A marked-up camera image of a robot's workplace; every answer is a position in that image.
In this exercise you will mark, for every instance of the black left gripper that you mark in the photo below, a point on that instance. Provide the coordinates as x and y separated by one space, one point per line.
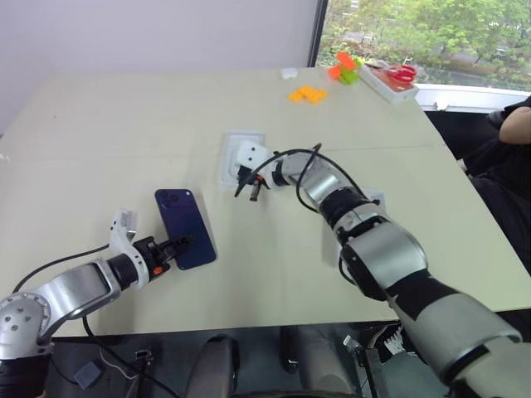
152 253

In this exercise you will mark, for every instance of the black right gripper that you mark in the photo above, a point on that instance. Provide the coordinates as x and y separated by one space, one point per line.
251 176

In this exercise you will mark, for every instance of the dark blue smartphone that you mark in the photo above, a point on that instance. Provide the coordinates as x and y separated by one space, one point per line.
186 228

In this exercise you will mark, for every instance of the person's bare forearm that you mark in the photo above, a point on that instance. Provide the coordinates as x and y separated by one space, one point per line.
516 124

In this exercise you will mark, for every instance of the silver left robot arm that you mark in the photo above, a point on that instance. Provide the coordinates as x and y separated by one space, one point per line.
62 290

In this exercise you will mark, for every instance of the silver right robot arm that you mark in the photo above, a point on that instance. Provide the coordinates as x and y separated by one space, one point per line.
386 265

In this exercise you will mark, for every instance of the small grey box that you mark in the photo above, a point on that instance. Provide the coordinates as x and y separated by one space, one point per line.
88 372

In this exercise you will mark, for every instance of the flat white and orange box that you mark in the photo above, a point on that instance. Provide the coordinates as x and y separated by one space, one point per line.
386 89

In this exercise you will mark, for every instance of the yellow toy bricks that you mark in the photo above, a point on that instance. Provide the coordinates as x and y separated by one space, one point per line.
309 94

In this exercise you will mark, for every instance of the dark grey rounded shape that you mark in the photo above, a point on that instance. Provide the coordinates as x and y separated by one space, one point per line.
315 360
220 365

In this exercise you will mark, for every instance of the white earbud case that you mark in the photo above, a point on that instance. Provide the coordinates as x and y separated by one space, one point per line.
288 74

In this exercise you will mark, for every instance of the green toy brick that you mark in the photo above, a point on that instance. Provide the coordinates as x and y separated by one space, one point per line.
349 76

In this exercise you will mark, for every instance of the orange toy brick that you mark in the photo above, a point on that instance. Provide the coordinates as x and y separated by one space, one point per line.
341 62

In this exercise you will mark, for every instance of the white window sill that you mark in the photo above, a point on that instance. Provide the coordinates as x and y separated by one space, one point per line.
464 96

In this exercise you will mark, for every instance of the green trees outside window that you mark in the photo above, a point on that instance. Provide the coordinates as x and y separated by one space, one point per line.
435 29

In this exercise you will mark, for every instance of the person in dark clothes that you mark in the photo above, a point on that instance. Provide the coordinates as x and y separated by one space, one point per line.
498 174

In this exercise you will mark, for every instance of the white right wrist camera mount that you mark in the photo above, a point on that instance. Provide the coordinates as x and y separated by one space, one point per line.
251 154

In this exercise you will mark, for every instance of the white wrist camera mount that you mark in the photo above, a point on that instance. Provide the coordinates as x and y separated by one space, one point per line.
124 240
251 154

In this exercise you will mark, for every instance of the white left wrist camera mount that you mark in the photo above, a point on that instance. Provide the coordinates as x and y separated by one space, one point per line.
124 240

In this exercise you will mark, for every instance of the black window frame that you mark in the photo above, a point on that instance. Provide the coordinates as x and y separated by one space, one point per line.
316 33

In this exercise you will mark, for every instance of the small metal bracket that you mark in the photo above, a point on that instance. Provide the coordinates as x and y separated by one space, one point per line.
352 346

